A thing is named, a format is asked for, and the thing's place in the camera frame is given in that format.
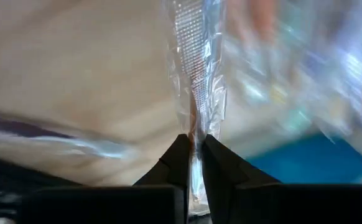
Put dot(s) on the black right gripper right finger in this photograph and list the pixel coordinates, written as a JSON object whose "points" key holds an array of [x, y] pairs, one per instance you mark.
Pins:
{"points": [[224, 174]]}

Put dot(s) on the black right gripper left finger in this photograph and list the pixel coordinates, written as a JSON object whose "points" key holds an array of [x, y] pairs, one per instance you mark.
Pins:
{"points": [[168, 174]]}

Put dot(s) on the orange toothbrush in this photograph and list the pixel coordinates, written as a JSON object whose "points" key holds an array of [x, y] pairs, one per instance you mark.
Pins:
{"points": [[196, 62]]}

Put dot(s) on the teal plastic bin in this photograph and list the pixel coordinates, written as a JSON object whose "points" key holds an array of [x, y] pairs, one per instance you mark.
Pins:
{"points": [[308, 161]]}

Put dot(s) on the purple toothbrush in clear wrapper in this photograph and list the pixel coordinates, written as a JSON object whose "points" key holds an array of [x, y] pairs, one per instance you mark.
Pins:
{"points": [[22, 129]]}

